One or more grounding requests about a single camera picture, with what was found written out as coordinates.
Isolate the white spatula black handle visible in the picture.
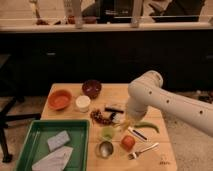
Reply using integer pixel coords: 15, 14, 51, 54
110, 113, 148, 142

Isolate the metal measuring cup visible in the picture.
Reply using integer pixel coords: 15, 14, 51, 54
98, 141, 114, 158

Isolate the red grapes bunch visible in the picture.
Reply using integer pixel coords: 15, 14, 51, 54
90, 110, 112, 125

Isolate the white plastic cup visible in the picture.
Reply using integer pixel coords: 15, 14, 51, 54
75, 95, 91, 112

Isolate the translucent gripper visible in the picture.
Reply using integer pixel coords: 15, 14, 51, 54
124, 110, 146, 126

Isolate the large grey cloth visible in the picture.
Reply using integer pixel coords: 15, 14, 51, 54
32, 146, 73, 171

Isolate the dark red bowl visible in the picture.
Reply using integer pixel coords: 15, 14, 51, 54
82, 80, 102, 99

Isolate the green plastic cup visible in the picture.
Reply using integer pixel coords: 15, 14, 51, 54
101, 126, 115, 141

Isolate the small grey sponge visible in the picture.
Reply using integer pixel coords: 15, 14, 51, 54
47, 131, 70, 151

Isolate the yellow banana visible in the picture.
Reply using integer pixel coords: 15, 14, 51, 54
114, 121, 130, 132

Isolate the red orange tomato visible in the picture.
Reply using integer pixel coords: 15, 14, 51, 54
121, 135, 135, 151

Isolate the green plastic tray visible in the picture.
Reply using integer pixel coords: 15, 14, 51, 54
15, 120, 89, 171

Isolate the orange bowl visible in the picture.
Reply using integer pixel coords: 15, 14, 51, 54
48, 90, 72, 110

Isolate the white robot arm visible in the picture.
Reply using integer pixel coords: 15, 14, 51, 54
126, 70, 213, 137

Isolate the green chili pepper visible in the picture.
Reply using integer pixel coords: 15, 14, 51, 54
134, 121, 160, 133

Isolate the silver fork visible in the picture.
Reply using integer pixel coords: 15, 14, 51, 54
128, 143, 159, 160

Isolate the black office chair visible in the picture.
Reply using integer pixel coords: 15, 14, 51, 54
0, 58, 41, 163

